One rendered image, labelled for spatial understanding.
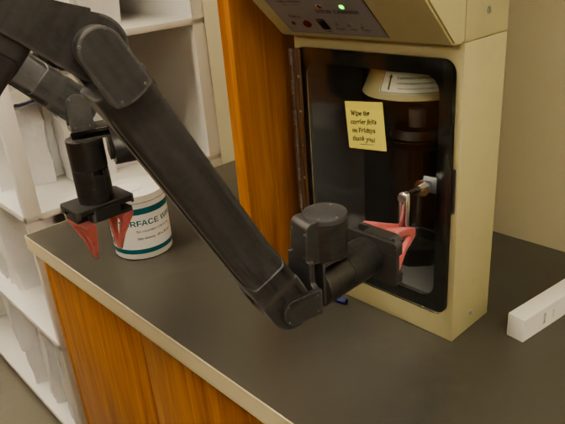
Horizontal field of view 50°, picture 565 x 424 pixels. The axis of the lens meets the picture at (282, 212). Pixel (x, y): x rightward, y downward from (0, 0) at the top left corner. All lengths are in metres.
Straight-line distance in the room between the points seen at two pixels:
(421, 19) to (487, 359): 0.52
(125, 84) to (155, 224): 0.81
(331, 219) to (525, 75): 0.67
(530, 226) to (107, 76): 1.04
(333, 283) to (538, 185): 0.68
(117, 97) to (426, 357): 0.65
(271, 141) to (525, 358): 0.55
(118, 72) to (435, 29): 0.43
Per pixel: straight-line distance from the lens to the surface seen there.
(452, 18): 0.81
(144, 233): 1.33
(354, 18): 0.87
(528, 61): 1.29
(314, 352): 1.00
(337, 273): 0.77
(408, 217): 0.89
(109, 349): 1.48
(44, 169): 1.99
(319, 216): 0.74
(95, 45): 0.53
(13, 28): 0.53
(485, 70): 0.90
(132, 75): 0.54
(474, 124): 0.90
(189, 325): 1.10
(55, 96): 0.97
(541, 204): 1.36
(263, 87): 1.07
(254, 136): 1.07
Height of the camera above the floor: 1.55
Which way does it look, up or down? 24 degrees down
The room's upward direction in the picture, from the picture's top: 5 degrees counter-clockwise
